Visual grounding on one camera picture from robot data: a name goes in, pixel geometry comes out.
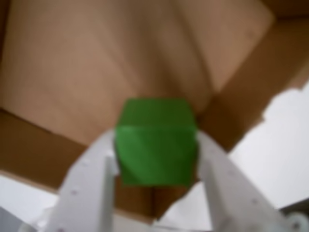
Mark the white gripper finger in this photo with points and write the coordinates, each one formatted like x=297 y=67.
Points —
x=84 y=198
x=231 y=198

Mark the green cube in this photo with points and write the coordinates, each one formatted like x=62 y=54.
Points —
x=157 y=145

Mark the brown cardboard box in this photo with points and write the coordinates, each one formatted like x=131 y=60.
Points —
x=96 y=60

